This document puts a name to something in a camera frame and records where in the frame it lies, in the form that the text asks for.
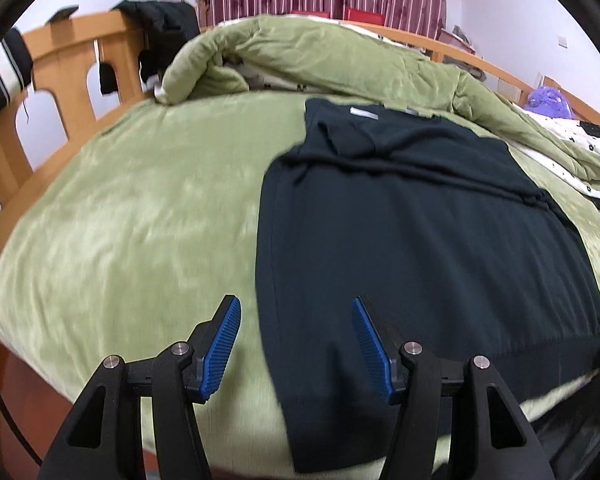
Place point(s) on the white wall socket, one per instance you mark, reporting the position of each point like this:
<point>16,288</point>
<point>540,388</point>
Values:
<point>562,40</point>

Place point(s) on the wooden bed frame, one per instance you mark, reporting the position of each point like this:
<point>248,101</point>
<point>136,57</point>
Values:
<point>75,35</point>

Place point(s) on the purple plush toy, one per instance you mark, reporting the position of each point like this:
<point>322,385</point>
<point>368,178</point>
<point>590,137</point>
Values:
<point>547,102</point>

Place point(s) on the pile of cardboard boxes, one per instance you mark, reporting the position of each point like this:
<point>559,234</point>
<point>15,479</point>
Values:
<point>460,40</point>

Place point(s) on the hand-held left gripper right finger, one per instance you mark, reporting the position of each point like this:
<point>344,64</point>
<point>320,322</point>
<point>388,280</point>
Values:
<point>372,350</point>

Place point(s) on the green plush bed sheet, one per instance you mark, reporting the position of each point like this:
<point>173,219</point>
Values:
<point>130,235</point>

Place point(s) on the green and white floral quilt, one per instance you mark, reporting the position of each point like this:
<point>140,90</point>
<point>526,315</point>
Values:
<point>330,50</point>

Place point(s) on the small black object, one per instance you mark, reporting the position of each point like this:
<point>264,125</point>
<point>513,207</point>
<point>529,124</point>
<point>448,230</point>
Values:
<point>62,14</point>

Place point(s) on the black sweatshirt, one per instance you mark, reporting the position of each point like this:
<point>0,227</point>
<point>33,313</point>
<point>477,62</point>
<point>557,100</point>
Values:
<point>420,240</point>

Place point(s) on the black and white striped garment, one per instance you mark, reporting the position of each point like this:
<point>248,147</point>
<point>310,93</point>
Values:
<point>5,70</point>

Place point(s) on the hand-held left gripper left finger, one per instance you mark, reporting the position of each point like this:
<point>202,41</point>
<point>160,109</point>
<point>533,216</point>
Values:
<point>220,350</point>

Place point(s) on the black jacket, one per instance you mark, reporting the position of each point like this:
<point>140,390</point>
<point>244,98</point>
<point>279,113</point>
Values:
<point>165,15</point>

